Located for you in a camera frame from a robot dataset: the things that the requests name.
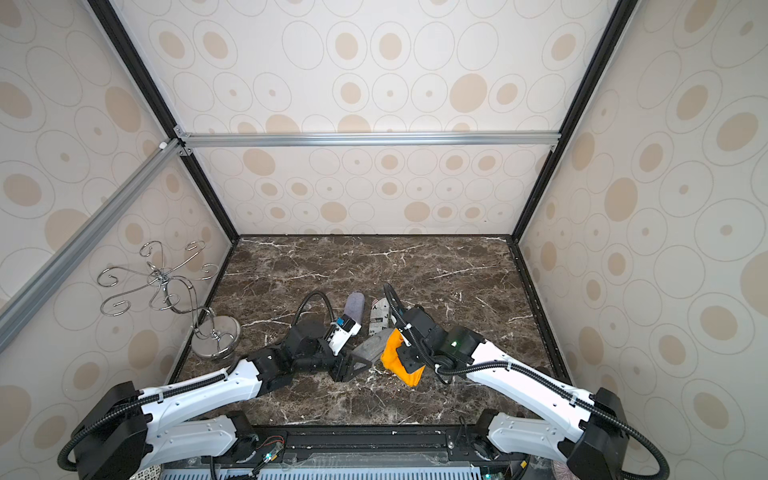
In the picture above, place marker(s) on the orange microfiber cloth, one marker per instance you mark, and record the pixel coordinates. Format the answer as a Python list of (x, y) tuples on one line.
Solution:
[(391, 361)]

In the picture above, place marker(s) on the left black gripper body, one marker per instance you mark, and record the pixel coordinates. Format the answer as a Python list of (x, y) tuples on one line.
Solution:
[(324, 361)]

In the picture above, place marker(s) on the dark grey eyeglass case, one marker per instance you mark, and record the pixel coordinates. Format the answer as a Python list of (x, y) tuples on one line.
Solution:
[(372, 348)]

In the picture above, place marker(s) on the chrome wire cup stand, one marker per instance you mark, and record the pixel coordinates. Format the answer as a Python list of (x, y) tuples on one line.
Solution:
[(173, 288)]

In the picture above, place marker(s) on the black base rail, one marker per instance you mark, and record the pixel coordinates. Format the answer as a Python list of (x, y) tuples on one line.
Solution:
[(461, 451)]

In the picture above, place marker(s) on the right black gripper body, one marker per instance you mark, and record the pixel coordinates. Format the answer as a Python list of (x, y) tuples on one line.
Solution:
[(408, 358)]

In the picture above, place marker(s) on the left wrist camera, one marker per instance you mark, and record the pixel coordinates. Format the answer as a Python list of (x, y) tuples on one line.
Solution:
[(341, 330)]

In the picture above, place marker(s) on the silver horizontal frame bar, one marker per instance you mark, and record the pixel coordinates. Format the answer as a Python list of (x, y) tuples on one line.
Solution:
[(371, 139)]

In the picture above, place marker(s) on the newspaper print eyeglass case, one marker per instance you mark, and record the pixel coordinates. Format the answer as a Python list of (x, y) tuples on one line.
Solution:
[(380, 317)]

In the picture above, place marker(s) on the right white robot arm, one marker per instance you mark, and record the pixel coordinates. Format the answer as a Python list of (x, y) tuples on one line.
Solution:
[(589, 432)]

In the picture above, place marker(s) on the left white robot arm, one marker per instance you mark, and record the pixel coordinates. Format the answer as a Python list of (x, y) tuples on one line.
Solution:
[(130, 430)]

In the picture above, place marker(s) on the lavender fabric eyeglass case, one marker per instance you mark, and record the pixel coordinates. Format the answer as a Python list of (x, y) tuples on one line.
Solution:
[(355, 306)]

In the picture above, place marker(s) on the silver diagonal frame bar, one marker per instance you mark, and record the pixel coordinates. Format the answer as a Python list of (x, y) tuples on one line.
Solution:
[(31, 297)]

